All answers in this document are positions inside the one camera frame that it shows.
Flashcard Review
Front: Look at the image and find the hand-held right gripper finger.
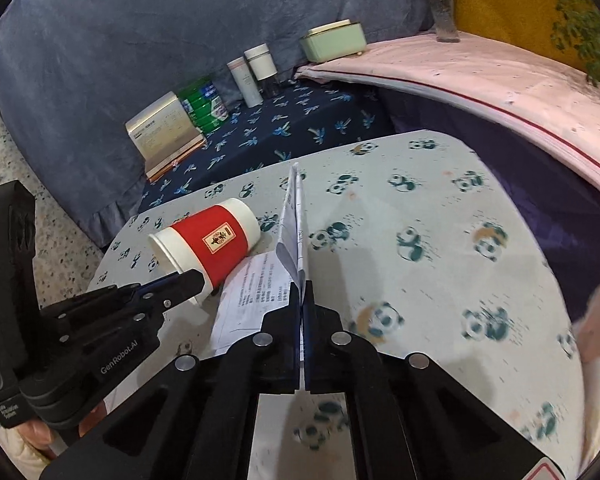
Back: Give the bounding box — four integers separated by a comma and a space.
40, 282, 305, 480
304, 280, 566, 480

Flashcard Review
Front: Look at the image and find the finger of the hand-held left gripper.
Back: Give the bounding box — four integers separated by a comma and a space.
87, 276, 181, 302
127, 269, 206, 322

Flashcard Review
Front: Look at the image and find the red and white paper cup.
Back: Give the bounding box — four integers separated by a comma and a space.
148, 197, 262, 308

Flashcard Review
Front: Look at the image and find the person's left hand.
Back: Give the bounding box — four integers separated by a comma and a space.
17, 400, 107, 461

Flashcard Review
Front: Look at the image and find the flat white printed paper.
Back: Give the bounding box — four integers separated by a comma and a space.
210, 252, 293, 356

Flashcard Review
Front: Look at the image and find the cream and orange box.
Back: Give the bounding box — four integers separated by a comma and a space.
125, 91, 206, 183

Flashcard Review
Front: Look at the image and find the panda print cloth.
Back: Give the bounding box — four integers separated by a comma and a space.
87, 130, 588, 480

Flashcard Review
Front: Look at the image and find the green and white pack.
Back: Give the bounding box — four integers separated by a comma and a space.
176, 76, 229, 136

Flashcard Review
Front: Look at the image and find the navy printed cloth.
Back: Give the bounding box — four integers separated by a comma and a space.
137, 77, 396, 216

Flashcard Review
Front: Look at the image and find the white bottle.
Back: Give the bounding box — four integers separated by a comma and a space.
226, 57, 262, 108

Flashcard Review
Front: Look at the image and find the blue hanging cloth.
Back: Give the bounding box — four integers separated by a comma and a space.
0, 0, 436, 256

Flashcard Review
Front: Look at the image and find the white canister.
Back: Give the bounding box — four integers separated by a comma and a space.
243, 44, 281, 98

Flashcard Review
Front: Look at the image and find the purple cloth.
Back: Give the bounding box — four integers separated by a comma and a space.
375, 87, 600, 321

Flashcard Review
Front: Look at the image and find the green tissue box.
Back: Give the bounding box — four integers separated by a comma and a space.
300, 19, 367, 61

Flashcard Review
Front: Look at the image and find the pink printed tablecloth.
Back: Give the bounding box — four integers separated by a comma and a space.
294, 30, 600, 201

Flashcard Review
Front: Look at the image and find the glass vase with pink flowers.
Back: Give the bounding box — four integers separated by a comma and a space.
395, 0, 462, 43

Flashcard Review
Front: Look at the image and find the yellow patterned cloth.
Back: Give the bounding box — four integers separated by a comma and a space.
452, 0, 600, 76

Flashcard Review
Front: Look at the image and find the green plant in white pot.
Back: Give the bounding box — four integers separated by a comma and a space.
550, 0, 600, 98

